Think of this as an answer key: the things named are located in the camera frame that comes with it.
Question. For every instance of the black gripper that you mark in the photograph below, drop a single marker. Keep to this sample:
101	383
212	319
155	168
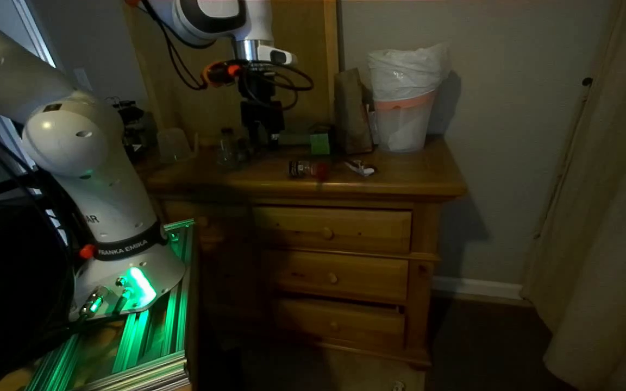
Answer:
261	100

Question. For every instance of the red spice bottle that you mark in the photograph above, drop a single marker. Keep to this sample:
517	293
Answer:
309	170

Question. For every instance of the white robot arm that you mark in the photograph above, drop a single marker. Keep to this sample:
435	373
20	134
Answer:
75	137

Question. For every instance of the clear glass jar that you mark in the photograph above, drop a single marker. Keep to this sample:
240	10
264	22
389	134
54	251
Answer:
230	149
174	146

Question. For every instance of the small green box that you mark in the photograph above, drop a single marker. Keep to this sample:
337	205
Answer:
320	142

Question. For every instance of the paper bag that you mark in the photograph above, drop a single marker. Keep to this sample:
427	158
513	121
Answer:
353	111

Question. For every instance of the small printed packet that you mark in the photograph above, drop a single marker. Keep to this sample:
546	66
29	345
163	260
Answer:
361	168

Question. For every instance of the wooden dresser drawer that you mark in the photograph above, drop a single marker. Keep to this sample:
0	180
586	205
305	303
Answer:
343	276
343	230
343	323

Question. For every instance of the white baseboard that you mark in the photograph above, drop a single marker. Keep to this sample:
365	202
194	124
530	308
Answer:
480	290

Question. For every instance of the black bulky cover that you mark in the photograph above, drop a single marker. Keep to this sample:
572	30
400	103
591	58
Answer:
9	282

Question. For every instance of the beige curtain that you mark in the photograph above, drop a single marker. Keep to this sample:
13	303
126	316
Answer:
602	218

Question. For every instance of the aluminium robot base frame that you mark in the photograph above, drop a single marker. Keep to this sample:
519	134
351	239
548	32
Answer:
146	339

